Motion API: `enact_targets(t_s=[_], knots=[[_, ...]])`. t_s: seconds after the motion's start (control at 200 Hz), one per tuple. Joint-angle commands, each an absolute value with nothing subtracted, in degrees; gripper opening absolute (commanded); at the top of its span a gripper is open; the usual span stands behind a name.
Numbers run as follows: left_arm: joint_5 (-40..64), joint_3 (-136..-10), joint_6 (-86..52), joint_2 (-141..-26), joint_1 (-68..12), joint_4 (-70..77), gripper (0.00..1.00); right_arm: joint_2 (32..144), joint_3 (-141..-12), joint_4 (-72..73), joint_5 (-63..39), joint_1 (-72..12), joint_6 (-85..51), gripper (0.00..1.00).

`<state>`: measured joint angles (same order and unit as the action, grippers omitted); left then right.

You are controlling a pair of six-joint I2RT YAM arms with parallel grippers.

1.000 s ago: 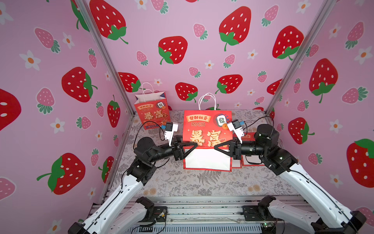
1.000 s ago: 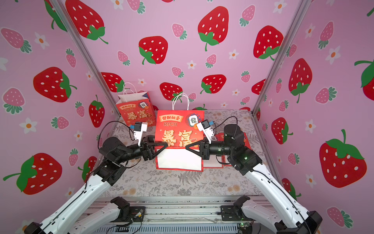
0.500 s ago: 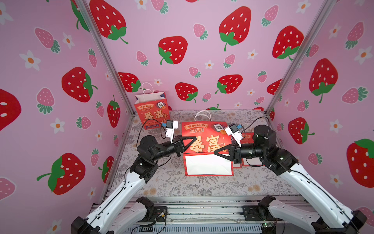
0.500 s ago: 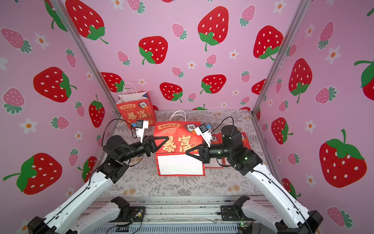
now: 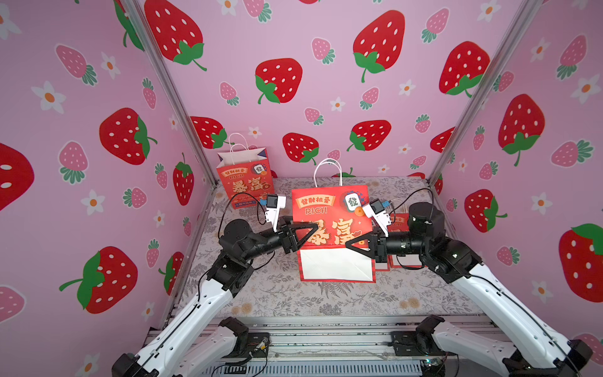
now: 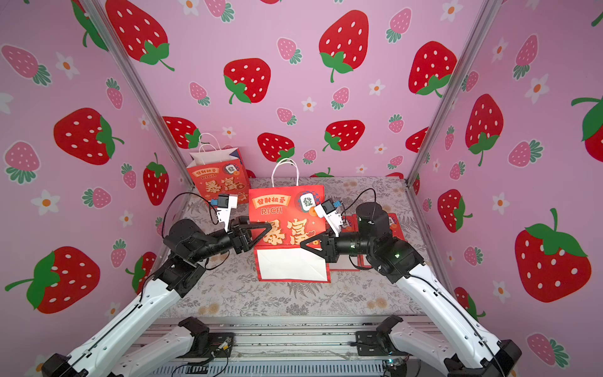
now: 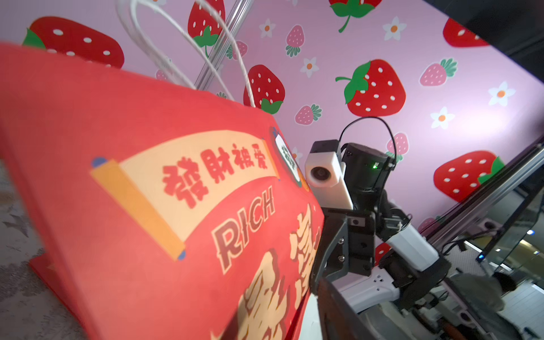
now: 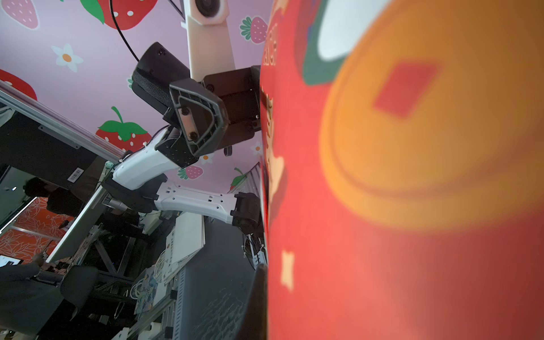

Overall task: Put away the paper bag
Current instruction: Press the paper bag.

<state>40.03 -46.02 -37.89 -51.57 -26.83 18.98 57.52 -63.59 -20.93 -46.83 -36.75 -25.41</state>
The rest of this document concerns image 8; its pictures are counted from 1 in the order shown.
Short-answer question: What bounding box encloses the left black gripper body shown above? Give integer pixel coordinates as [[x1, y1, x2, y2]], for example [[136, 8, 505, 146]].
[[203, 65, 261, 149]]

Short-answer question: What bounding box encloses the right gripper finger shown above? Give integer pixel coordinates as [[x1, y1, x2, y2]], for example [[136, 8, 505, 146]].
[[235, 264, 268, 340]]

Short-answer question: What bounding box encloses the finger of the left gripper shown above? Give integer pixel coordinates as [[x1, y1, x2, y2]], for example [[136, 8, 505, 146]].
[[169, 78, 230, 157]]

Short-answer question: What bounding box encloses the red paper bag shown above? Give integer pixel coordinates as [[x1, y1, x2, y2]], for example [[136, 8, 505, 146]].
[[261, 1, 543, 339]]

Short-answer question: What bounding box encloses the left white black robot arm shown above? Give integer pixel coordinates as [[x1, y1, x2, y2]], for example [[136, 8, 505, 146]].
[[102, 43, 263, 235]]

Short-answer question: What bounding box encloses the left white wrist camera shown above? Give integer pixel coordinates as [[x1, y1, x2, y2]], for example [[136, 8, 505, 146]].
[[183, 0, 235, 82]]

